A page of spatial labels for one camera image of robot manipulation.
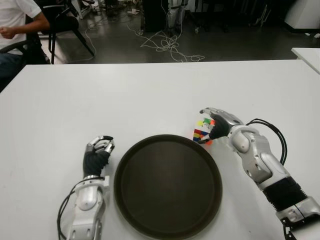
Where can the white desk frame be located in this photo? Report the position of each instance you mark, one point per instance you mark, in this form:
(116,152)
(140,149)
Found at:
(81,8)

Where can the white cabinet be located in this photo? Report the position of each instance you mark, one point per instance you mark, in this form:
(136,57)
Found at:
(305,15)

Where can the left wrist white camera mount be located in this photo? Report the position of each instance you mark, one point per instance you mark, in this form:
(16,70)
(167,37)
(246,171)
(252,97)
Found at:
(106,183)

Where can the multicoloured Rubik's cube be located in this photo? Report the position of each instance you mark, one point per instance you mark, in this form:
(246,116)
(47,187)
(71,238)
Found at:
(197,132)

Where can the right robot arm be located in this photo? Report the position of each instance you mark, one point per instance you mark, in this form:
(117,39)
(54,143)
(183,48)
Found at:
(257,155)

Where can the black wheeled stand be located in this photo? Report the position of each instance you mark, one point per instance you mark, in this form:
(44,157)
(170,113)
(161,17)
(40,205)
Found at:
(197,30)

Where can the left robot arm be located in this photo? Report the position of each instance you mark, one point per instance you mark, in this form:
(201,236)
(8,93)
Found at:
(86,200)

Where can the person in white shirt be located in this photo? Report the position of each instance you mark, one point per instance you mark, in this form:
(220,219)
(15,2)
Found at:
(15,15)

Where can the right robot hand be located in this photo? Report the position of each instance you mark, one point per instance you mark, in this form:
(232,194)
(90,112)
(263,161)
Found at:
(222,122)

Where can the black office armchair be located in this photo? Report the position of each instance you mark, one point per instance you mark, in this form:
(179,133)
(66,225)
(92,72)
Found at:
(37,53)

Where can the white power strip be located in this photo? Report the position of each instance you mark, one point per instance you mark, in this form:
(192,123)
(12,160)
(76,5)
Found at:
(133,12)

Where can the white side table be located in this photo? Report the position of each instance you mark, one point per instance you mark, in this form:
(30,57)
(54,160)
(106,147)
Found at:
(310,56)

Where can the black four-legged chair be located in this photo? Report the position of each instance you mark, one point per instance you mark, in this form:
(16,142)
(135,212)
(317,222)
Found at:
(67,21)

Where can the folded metal stand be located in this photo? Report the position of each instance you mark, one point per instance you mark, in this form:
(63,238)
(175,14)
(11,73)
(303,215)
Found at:
(263,15)

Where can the white humanoid robot legs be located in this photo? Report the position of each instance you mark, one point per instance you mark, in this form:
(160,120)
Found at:
(173,15)

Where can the black floor cabinet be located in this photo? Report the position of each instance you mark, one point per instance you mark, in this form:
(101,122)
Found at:
(155,15)

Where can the round dark brown plate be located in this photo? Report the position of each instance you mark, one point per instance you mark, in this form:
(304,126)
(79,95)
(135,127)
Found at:
(167,185)

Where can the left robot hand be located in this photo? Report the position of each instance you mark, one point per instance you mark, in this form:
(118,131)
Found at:
(95,162)

